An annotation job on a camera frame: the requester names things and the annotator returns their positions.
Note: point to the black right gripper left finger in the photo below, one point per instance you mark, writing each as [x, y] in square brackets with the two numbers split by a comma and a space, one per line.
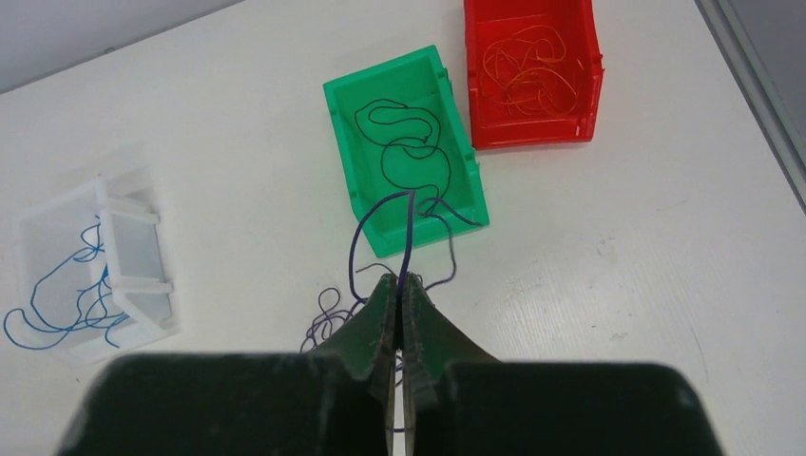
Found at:
[336, 399]

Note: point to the red plastic bin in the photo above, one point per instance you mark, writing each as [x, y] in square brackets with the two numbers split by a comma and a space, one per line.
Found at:
[534, 72]

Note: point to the clear plastic bin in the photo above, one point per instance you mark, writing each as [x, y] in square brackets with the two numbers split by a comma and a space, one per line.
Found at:
[91, 273]

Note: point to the green plastic bin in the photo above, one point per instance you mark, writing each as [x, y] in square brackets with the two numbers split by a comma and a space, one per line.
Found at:
[406, 157]

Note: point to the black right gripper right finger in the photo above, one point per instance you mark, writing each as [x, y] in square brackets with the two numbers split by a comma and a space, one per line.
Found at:
[460, 400]

